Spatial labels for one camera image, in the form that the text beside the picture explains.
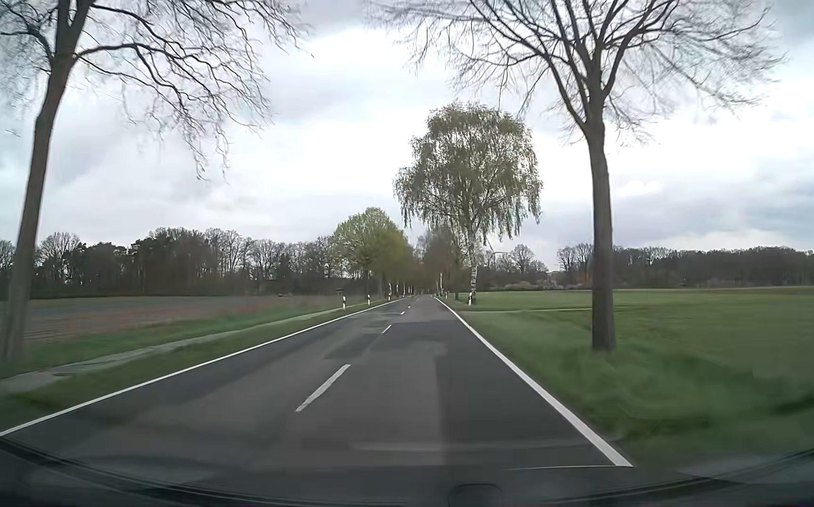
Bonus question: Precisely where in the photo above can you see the row of roadside trees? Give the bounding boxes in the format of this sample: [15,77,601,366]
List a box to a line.
[331,207,467,300]

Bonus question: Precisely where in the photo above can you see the row of marker posts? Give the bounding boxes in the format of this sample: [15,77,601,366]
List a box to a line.
[337,280,450,311]

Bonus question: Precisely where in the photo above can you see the green birch tree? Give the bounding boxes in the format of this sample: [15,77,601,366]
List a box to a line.
[393,102,543,306]

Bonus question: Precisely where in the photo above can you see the grey asphalt road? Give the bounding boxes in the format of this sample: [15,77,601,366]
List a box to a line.
[0,296,633,480]

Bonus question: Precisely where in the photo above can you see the large bare tree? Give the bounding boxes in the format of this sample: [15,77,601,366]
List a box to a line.
[368,0,784,352]

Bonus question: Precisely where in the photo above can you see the road markings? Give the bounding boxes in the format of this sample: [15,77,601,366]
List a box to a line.
[0,296,634,468]

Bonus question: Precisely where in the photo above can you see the car's own bonnet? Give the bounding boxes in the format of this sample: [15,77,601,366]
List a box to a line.
[0,422,814,507]

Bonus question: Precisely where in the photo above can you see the grass verge with field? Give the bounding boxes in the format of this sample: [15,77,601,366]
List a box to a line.
[442,285,814,469]

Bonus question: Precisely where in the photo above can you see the narrow grass verge strip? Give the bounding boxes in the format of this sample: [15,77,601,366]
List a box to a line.
[0,299,401,434]

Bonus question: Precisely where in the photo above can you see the brown ploughed field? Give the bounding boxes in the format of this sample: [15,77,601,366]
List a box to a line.
[0,293,344,353]

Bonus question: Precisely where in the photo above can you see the grey paved cycle path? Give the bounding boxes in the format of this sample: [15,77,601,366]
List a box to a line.
[0,301,380,404]

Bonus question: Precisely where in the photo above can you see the grass strip beside field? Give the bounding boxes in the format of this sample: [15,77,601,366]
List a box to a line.
[0,296,372,387]

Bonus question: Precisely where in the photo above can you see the distant wood behind meadow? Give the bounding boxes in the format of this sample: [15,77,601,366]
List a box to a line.
[481,243,814,291]

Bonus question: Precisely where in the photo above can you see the leaning bare tree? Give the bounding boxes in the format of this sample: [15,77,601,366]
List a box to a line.
[0,0,309,362]

